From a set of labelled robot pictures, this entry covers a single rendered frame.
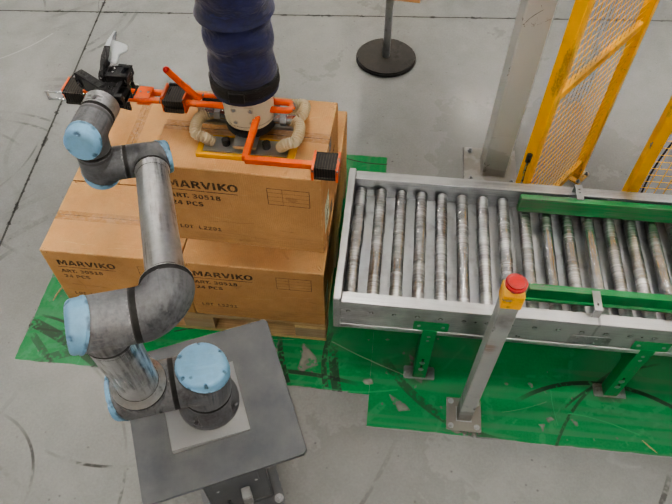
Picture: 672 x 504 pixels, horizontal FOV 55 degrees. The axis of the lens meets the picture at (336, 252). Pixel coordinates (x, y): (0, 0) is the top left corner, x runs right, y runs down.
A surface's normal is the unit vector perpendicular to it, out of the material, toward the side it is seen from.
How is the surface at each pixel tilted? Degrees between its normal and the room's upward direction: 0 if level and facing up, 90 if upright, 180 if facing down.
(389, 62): 0
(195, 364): 10
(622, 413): 0
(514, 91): 90
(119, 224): 0
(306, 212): 90
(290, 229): 90
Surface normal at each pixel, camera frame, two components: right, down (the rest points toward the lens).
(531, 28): -0.11, 0.80
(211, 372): 0.17, -0.59
